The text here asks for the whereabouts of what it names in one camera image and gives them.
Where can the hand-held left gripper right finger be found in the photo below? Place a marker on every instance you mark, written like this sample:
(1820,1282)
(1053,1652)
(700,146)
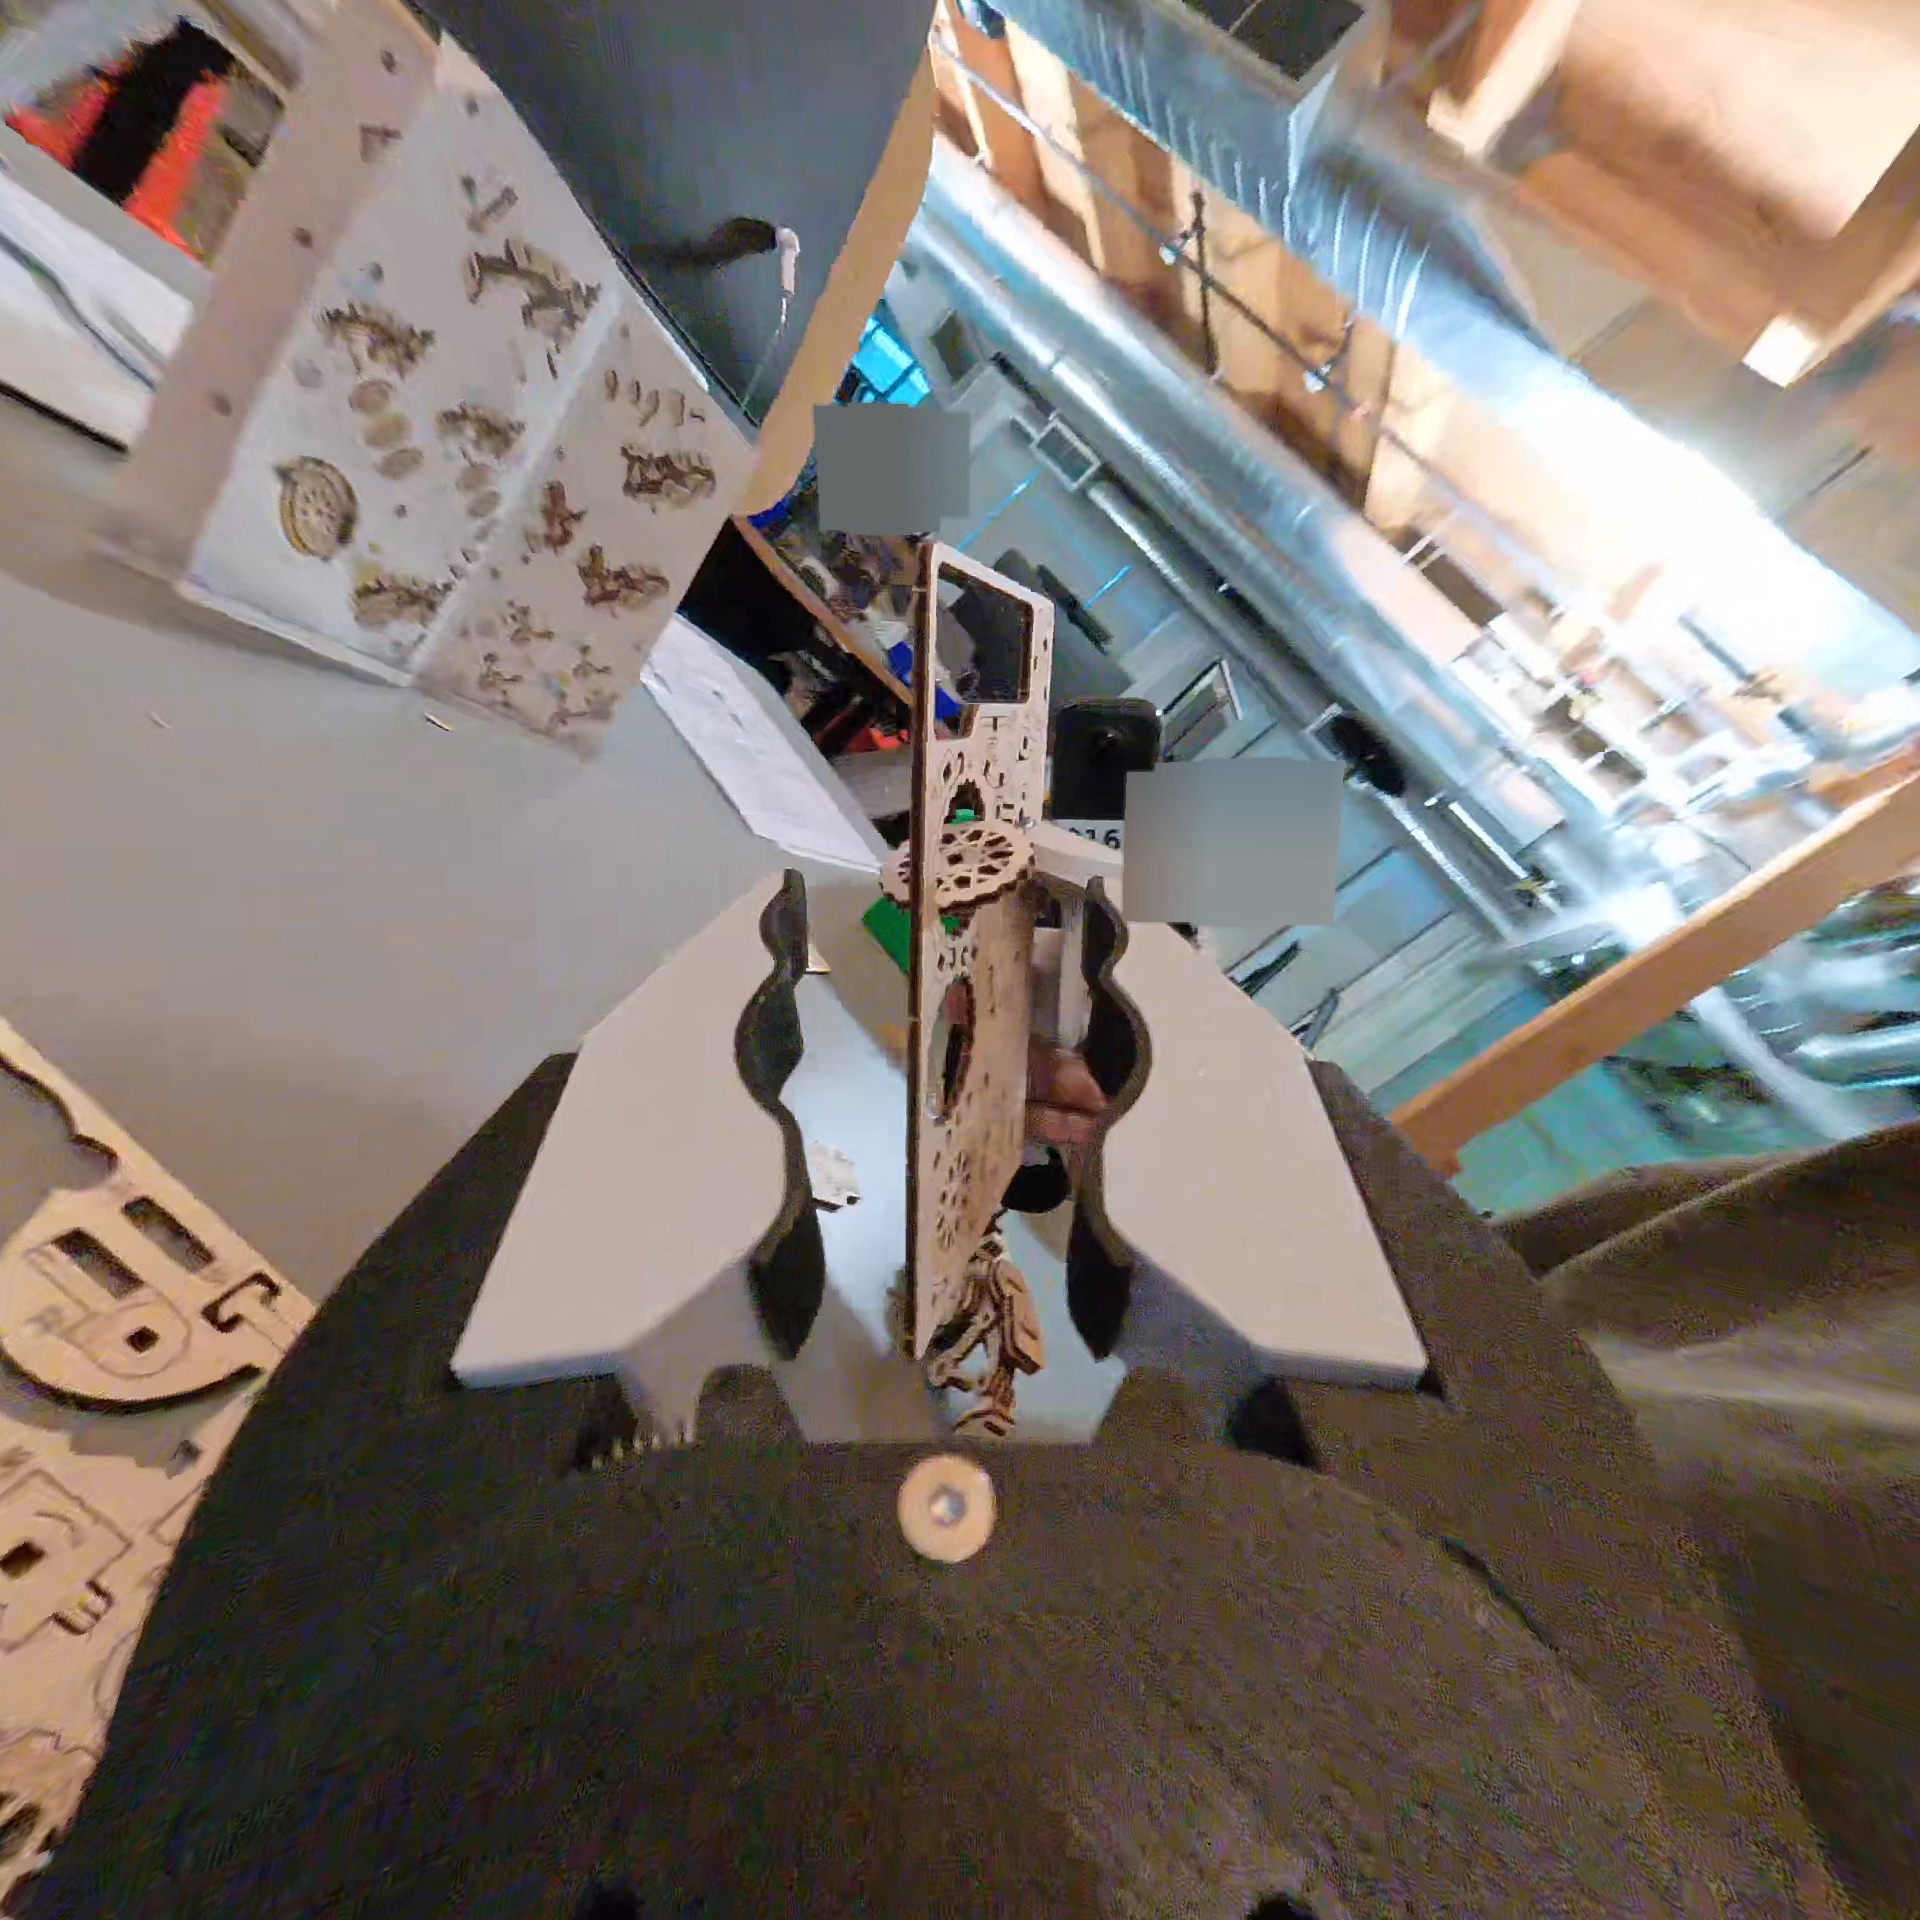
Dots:
(1276,1200)

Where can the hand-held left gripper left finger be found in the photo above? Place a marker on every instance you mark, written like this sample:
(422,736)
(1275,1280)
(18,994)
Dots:
(629,1185)

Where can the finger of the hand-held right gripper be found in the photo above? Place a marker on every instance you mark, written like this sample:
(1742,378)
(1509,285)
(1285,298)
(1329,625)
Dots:
(1068,961)

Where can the wooden gear wheel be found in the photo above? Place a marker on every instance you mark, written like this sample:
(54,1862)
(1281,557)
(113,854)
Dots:
(962,870)

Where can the wooden sheet with round holes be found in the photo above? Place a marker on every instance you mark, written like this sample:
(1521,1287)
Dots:
(962,1185)

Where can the small wooden model assembly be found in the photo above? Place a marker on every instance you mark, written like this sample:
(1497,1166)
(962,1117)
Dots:
(985,1349)

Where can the wooden gear parts sheet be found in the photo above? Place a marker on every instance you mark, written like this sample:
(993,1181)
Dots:
(90,1441)

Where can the person's right hand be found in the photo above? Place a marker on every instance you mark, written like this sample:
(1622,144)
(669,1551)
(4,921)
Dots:
(1073,1102)

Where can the green plastic bin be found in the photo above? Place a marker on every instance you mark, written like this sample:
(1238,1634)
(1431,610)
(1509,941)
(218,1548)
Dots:
(892,938)

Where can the white printed paper sheet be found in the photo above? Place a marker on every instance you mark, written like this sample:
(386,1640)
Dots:
(750,750)

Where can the wooden beam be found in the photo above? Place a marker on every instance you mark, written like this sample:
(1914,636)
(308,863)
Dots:
(1652,990)

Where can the olive brown sweater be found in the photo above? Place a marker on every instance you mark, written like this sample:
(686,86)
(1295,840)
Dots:
(1770,1349)

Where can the folded instruction booklet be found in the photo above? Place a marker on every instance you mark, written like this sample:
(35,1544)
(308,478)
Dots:
(452,376)

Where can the white paper pile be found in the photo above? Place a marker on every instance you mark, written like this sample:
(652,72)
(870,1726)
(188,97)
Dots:
(76,300)

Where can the silver ventilation duct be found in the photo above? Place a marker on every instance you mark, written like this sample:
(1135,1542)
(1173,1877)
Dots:
(1201,452)

